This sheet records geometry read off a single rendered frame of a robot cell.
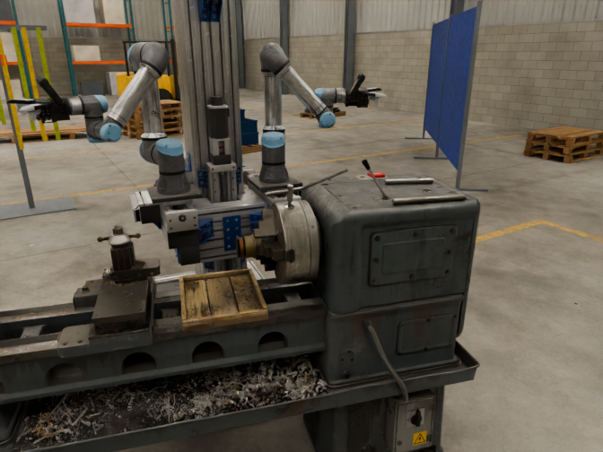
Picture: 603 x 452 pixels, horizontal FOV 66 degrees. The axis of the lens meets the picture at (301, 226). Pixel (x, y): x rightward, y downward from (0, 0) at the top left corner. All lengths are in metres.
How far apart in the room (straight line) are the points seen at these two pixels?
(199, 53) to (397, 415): 1.80
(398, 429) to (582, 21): 11.22
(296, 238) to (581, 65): 11.17
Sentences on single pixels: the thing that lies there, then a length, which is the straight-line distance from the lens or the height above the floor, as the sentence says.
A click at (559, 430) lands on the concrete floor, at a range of 2.83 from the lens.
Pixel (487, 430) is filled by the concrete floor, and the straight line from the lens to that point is 2.69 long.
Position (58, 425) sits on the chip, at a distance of 1.94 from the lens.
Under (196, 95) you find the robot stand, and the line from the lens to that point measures 2.33.
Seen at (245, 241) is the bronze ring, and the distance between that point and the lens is 1.72.
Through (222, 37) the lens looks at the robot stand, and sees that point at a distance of 2.36.
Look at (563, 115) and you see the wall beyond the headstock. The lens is 12.61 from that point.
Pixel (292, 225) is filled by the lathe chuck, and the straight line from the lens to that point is 1.64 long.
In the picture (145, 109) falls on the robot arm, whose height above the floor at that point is 1.52.
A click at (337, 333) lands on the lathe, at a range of 1.79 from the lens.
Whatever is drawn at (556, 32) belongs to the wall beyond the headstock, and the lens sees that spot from 12.82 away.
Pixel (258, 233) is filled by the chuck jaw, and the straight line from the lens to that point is 1.75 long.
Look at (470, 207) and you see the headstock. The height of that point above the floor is 1.23.
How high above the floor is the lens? 1.76
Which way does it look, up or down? 20 degrees down
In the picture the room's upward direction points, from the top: straight up
